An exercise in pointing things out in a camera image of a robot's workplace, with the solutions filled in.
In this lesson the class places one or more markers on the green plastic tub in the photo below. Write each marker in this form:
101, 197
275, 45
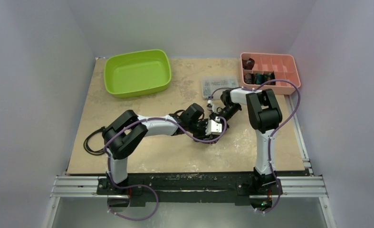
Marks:
137, 73

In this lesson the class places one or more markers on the pink divided organizer tray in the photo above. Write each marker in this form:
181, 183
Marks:
283, 66

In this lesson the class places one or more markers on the dark floral patterned tie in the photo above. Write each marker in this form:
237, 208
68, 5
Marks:
212, 138

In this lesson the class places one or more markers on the clear plastic parts box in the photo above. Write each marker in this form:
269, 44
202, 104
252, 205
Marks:
210, 83

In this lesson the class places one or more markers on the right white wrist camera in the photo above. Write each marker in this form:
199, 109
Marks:
211, 106

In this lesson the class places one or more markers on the rolled dark gold tie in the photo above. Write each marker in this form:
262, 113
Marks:
270, 77

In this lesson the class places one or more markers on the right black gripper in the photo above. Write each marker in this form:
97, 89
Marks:
220, 116

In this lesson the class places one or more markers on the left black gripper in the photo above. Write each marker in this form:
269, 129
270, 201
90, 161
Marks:
202, 136

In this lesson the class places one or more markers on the rolled dark red tie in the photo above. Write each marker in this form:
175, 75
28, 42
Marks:
248, 64

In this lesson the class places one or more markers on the aluminium frame rail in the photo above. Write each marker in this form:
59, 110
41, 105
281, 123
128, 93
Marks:
293, 184

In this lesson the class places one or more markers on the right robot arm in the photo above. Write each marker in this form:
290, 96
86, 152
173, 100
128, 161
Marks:
264, 117

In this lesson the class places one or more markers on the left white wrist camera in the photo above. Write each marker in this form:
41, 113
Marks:
214, 126

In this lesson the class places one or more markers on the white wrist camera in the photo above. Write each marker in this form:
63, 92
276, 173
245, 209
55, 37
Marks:
211, 106
214, 126

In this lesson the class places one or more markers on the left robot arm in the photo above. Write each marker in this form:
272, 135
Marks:
122, 136

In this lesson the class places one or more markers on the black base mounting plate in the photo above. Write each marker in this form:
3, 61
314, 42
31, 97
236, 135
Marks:
242, 188

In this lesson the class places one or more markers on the rolled teal tie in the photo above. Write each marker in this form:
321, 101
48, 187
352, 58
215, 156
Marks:
259, 79

